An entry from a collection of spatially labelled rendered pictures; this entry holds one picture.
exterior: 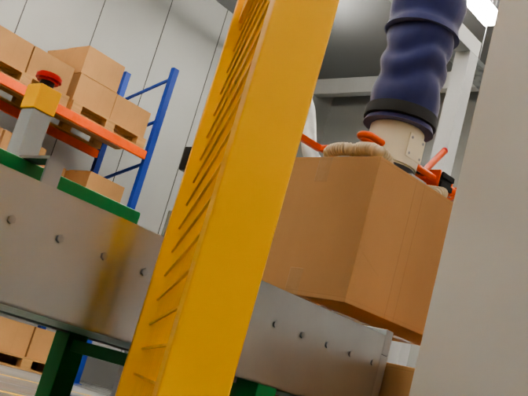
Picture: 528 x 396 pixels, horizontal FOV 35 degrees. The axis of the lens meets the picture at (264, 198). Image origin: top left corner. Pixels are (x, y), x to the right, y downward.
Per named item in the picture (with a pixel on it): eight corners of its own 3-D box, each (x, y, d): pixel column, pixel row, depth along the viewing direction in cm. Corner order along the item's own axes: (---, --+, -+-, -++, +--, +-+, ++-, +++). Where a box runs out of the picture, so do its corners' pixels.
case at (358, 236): (344, 302, 215) (381, 155, 224) (239, 286, 244) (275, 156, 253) (467, 354, 254) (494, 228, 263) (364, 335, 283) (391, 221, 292)
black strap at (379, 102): (408, 108, 248) (412, 95, 249) (347, 111, 264) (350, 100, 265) (449, 138, 263) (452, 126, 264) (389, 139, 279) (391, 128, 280)
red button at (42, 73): (42, 82, 221) (46, 67, 222) (27, 83, 226) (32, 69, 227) (63, 93, 226) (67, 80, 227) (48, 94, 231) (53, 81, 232)
